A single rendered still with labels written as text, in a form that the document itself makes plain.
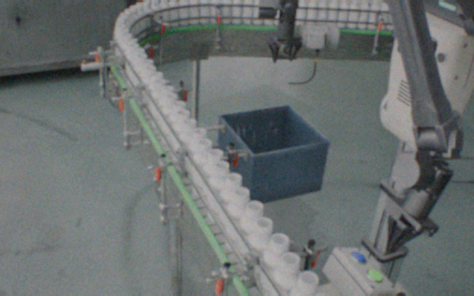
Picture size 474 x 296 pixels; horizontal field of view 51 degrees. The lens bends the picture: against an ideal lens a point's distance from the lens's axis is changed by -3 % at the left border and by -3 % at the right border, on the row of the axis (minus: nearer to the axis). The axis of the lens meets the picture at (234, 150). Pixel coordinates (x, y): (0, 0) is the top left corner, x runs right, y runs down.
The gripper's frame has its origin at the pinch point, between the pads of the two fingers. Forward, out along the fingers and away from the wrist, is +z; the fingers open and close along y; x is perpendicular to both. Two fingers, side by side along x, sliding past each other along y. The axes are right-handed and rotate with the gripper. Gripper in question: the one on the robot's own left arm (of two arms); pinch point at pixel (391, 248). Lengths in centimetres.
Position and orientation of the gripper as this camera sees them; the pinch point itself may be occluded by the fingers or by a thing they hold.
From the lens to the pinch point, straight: 108.7
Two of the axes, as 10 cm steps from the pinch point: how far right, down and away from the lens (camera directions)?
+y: 4.0, 4.8, -7.8
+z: -3.8, 8.6, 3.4
